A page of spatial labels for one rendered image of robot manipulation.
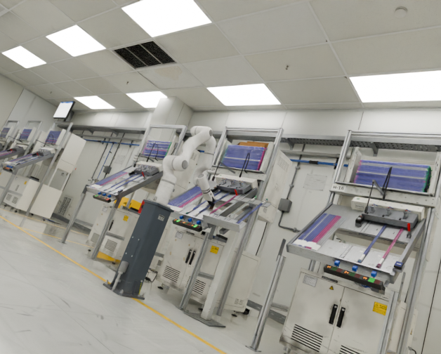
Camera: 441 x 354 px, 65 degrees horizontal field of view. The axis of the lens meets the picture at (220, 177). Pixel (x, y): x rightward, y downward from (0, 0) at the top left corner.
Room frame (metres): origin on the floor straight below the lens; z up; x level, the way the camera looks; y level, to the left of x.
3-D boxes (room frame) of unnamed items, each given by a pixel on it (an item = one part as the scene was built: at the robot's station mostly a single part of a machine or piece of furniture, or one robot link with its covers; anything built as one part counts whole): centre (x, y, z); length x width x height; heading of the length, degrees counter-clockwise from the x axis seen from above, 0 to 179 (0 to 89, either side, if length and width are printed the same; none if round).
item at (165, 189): (2.74, 0.38, 0.79); 0.19 x 0.19 x 0.18
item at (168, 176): (2.76, 0.40, 1.00); 0.19 x 0.12 x 0.24; 50
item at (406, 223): (2.49, -1.17, 0.65); 1.01 x 0.73 x 1.29; 137
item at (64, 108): (6.68, 3.35, 2.10); 0.58 x 0.14 x 0.41; 47
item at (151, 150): (4.62, 0.84, 0.95); 1.35 x 0.82 x 1.90; 137
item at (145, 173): (4.45, 0.96, 0.66); 1.01 x 0.73 x 1.31; 137
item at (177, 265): (3.62, -0.21, 0.31); 0.70 x 0.65 x 0.62; 47
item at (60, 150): (6.79, 3.25, 0.95); 1.36 x 0.82 x 1.90; 137
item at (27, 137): (7.77, 4.32, 0.95); 1.37 x 0.82 x 1.90; 137
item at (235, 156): (3.49, -0.18, 1.52); 0.51 x 0.13 x 0.27; 47
